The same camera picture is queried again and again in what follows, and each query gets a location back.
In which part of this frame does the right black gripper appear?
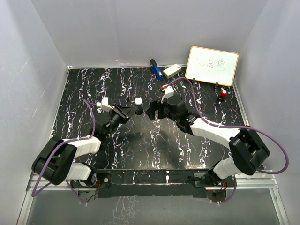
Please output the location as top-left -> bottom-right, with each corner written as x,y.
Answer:
146,98 -> 179,122

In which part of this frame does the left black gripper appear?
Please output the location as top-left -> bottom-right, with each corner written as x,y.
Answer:
105,104 -> 137,137

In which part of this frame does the white earbud charging case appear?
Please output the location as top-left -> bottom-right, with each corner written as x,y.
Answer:
134,97 -> 143,105

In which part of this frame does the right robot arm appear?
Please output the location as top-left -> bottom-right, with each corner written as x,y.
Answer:
146,96 -> 270,186

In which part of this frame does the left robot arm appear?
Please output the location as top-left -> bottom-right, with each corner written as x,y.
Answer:
31,105 -> 138,187

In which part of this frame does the white staple box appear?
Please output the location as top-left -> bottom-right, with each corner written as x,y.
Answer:
163,64 -> 181,79

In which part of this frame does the blue stapler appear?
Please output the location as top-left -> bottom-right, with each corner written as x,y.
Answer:
150,59 -> 163,80

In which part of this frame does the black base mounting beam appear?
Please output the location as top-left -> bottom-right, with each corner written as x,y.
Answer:
71,169 -> 234,198

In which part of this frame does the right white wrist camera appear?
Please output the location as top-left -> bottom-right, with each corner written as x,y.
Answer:
161,85 -> 174,103

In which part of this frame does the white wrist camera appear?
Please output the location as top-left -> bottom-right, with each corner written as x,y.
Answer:
96,97 -> 113,113
161,85 -> 174,103

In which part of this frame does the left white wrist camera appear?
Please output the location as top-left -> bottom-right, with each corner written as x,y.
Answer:
96,97 -> 113,113

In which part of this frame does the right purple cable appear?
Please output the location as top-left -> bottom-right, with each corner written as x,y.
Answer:
168,77 -> 289,203

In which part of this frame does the purple cable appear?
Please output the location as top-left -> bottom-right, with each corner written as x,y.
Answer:
31,99 -> 100,204
168,77 -> 289,203

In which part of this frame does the small whiteboard yellow frame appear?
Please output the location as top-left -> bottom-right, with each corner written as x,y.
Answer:
185,46 -> 239,87

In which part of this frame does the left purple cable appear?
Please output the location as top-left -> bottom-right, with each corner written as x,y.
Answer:
31,99 -> 100,204

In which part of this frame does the aluminium rail frame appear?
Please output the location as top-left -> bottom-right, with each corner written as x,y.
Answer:
17,68 -> 289,225

